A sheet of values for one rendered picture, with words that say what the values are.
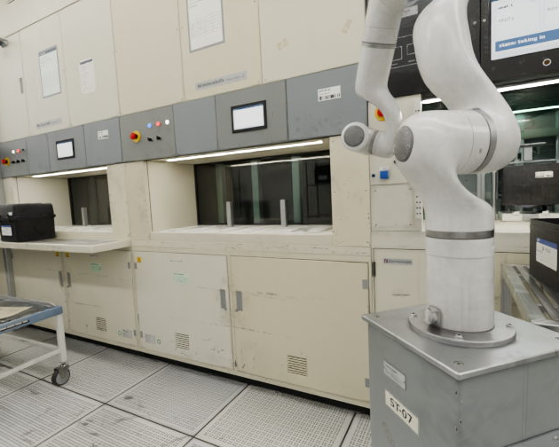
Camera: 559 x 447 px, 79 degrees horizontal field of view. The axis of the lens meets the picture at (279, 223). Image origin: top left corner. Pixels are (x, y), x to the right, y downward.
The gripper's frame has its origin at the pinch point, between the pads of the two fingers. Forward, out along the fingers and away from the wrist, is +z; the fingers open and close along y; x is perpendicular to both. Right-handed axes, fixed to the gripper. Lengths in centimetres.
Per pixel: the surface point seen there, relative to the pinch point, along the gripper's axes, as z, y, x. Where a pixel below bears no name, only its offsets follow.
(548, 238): -19, 48, -31
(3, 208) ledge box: -13, -250, -17
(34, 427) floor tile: -53, -151, -120
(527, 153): 63, 55, -3
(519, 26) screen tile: 12, 45, 36
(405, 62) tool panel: 12.4, 8.7, 32.4
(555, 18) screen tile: 12, 54, 36
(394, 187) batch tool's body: 13.3, 3.7, -15.3
